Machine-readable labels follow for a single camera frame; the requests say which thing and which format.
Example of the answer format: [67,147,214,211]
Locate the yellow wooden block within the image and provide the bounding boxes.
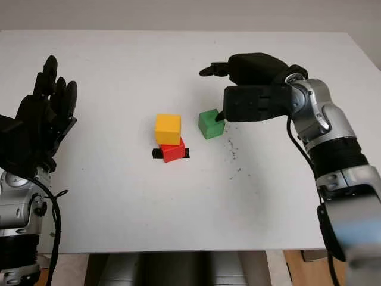
[154,114,182,146]

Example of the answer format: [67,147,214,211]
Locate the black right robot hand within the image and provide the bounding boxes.
[198,52,309,122]

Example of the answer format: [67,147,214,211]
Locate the black tape strip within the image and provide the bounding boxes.
[152,148,190,160]

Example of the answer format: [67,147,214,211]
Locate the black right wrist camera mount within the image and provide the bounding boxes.
[223,84,295,123]

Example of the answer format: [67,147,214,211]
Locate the grey robot lower body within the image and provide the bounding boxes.
[85,251,268,286]

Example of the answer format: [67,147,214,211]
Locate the green wooden block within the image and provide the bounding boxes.
[198,108,226,140]

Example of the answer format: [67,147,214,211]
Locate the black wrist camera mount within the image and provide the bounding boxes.
[0,114,33,179]
[223,84,295,123]

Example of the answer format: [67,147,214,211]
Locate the white table leg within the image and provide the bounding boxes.
[266,250,288,286]

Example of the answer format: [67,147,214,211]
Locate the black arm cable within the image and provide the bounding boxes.
[286,116,343,286]
[28,178,68,286]

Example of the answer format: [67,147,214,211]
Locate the red wooden block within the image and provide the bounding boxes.
[160,137,186,164]

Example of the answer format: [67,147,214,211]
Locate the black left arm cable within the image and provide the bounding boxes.
[28,178,68,286]

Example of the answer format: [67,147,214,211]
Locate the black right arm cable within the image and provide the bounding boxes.
[286,116,343,286]

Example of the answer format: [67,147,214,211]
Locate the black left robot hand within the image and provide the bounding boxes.
[14,55,79,179]

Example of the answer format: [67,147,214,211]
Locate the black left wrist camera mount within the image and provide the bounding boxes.
[0,114,33,179]

